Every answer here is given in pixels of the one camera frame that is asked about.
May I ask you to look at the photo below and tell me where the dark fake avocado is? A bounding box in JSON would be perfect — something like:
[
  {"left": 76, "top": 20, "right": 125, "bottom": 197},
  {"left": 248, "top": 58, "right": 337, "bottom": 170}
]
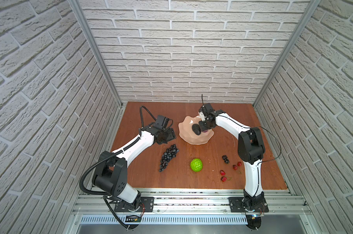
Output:
[{"left": 192, "top": 123, "right": 201, "bottom": 136}]

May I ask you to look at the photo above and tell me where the dark grape bunch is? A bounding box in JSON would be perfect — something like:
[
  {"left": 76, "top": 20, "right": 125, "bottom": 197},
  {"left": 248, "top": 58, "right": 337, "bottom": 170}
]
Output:
[{"left": 159, "top": 144, "right": 179, "bottom": 172}]

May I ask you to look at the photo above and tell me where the pink wavy fruit bowl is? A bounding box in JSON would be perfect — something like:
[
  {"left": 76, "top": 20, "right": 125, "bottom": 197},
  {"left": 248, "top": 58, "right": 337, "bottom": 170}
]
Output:
[{"left": 178, "top": 116, "right": 214, "bottom": 145}]

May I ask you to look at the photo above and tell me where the small dark berry cluster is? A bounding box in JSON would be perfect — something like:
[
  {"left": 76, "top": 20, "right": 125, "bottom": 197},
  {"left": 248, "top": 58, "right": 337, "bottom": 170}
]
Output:
[{"left": 222, "top": 155, "right": 230, "bottom": 164}]

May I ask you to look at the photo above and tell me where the green bumpy fake fruit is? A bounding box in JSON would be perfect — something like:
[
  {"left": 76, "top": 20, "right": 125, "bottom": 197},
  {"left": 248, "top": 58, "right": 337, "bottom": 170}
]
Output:
[{"left": 190, "top": 159, "right": 203, "bottom": 172}]

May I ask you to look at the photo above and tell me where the red cherry pair front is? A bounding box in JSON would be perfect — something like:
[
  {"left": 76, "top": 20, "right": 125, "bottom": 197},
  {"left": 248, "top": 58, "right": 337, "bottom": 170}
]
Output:
[{"left": 219, "top": 170, "right": 232, "bottom": 182}]

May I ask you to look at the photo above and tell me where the red cherry pair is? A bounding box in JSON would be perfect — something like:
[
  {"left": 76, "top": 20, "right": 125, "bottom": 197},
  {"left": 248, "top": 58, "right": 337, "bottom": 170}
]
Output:
[
  {"left": 232, "top": 161, "right": 242, "bottom": 171},
  {"left": 219, "top": 170, "right": 232, "bottom": 182}
]

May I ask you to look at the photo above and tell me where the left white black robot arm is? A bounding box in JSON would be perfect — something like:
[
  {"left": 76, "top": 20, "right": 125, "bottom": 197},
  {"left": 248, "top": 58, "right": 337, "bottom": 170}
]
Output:
[{"left": 92, "top": 126, "right": 176, "bottom": 210}]

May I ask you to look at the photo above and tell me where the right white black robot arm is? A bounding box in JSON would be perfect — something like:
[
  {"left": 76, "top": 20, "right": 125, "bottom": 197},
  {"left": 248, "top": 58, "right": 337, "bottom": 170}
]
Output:
[{"left": 198, "top": 104, "right": 265, "bottom": 212}]

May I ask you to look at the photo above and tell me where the red cherry pair right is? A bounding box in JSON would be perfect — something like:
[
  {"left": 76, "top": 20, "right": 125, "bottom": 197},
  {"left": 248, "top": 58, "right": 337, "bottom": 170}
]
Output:
[{"left": 232, "top": 161, "right": 242, "bottom": 171}]

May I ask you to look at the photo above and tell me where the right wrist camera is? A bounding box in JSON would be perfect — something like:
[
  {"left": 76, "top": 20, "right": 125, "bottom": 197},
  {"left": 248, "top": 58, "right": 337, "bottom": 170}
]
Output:
[{"left": 198, "top": 103, "right": 214, "bottom": 121}]

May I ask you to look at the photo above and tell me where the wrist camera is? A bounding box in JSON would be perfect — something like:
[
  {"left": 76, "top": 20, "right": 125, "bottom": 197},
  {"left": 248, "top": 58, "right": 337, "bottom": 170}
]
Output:
[
  {"left": 198, "top": 103, "right": 214, "bottom": 121},
  {"left": 154, "top": 115, "right": 173, "bottom": 130}
]

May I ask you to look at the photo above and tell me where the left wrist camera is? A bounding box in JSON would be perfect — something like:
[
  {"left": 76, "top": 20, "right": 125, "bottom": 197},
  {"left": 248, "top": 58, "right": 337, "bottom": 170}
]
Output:
[{"left": 154, "top": 115, "right": 173, "bottom": 130}]

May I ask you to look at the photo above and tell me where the left black corrugated cable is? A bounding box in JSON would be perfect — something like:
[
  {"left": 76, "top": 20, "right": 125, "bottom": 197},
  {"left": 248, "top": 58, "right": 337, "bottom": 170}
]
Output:
[{"left": 78, "top": 105, "right": 157, "bottom": 230}]

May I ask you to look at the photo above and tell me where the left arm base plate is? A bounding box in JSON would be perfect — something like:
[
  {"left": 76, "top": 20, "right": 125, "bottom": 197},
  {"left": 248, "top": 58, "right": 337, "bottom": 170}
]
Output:
[{"left": 114, "top": 197, "right": 155, "bottom": 213}]

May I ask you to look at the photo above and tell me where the right thin black cable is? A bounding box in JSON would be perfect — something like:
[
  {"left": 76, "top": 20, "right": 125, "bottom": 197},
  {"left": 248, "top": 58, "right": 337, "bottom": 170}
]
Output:
[{"left": 256, "top": 125, "right": 282, "bottom": 164}]

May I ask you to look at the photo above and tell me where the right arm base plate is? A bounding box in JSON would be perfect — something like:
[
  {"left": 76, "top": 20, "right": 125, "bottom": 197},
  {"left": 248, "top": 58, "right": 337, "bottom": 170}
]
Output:
[{"left": 229, "top": 196, "right": 269, "bottom": 213}]

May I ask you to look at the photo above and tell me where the aluminium rail frame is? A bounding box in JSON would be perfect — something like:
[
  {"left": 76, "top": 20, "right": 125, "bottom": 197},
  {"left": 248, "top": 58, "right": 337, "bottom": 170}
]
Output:
[{"left": 72, "top": 188, "right": 310, "bottom": 215}]

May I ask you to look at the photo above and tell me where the left corner metal post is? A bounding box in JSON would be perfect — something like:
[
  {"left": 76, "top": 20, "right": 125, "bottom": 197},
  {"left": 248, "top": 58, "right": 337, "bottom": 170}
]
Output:
[{"left": 69, "top": 0, "right": 123, "bottom": 108}]

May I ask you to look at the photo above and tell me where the corner metal post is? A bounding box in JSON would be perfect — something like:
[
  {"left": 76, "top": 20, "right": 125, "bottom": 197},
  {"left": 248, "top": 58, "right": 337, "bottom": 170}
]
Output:
[
  {"left": 69, "top": 0, "right": 123, "bottom": 108},
  {"left": 253, "top": 0, "right": 321, "bottom": 108}
]

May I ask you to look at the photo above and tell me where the right corner metal post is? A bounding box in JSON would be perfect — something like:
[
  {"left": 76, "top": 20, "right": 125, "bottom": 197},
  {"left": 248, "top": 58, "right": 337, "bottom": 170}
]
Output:
[{"left": 253, "top": 0, "right": 321, "bottom": 108}]

